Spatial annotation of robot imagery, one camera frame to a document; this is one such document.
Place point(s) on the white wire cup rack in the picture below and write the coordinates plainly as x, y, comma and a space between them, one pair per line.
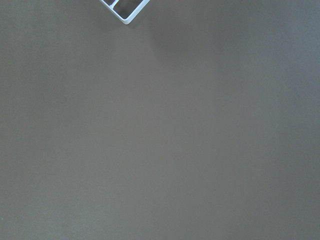
125, 10

